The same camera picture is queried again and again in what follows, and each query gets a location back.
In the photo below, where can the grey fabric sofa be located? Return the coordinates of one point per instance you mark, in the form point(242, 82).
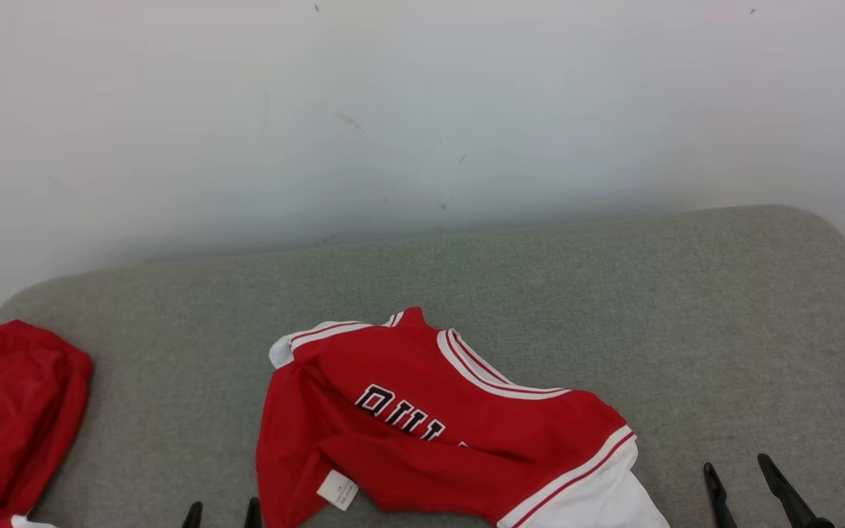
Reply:
point(613, 330)

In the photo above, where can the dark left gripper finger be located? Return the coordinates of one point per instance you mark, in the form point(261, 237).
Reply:
point(193, 518)
point(252, 515)

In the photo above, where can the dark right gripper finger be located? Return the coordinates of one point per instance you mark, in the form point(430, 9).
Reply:
point(719, 502)
point(789, 499)

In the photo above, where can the red white basketball jersey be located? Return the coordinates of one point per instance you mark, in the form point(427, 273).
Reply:
point(422, 455)

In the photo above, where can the red white-trimmed shorts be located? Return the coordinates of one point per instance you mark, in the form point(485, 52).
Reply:
point(12, 418)

